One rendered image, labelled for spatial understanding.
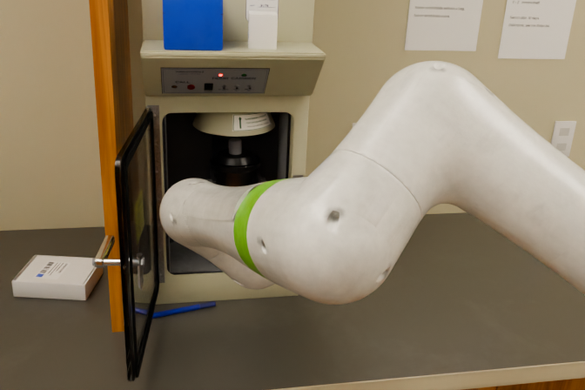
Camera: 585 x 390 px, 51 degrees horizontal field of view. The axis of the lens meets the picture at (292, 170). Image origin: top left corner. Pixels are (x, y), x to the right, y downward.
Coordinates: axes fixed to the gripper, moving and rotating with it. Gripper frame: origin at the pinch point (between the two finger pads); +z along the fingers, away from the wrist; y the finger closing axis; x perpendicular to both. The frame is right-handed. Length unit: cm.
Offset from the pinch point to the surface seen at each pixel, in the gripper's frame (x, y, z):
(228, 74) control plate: -26.1, 3.0, -14.7
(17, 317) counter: 26, 45, -8
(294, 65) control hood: -28.2, -8.6, -16.7
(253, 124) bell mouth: -13.5, -3.2, -4.1
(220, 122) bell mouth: -14.0, 3.5, -3.7
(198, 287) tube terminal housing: 22.6, 8.5, -6.5
